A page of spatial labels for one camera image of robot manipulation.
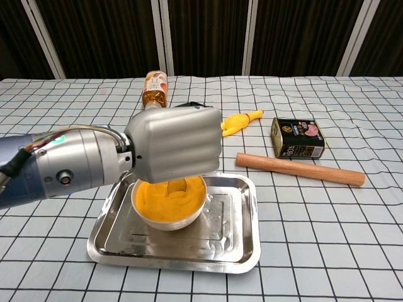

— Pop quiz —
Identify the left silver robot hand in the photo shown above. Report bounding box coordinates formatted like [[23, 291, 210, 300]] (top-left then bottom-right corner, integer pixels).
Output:
[[123, 101, 224, 184]]

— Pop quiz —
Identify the wooden rolling pin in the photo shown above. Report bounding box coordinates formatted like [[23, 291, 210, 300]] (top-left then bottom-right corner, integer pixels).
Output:
[[236, 152, 366, 187]]

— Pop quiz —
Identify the cream round bowl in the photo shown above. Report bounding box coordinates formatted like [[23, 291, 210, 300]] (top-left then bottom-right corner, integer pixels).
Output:
[[130, 174, 208, 232]]

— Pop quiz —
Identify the yellow powder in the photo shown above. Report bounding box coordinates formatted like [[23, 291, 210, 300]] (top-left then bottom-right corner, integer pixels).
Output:
[[135, 175, 206, 223]]

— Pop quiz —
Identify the rectangular steel tray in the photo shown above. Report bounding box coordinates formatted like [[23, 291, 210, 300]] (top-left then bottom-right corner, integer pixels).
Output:
[[86, 169, 262, 274]]

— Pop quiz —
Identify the yellow rubber chicken toy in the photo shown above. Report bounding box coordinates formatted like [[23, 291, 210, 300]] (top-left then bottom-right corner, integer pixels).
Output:
[[220, 109, 264, 138]]

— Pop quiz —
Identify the tea bottle with white cap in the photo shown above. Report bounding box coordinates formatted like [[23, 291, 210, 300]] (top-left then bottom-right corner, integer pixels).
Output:
[[142, 70, 169, 109]]

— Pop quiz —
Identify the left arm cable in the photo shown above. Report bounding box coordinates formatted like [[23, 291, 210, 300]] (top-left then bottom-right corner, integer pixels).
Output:
[[0, 125, 111, 186]]

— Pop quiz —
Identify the white checked tablecloth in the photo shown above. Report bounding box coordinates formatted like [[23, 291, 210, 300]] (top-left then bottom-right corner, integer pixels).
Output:
[[0, 75, 403, 302]]

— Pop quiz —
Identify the metal spoon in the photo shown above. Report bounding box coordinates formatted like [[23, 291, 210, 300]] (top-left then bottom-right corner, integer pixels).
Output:
[[166, 177, 189, 193]]

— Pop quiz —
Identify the dark folding screen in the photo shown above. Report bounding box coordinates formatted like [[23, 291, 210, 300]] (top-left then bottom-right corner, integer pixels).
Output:
[[0, 0, 403, 80]]

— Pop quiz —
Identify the black luncheon meat can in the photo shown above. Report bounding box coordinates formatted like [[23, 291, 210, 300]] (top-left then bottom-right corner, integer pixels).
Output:
[[270, 117, 326, 160]]

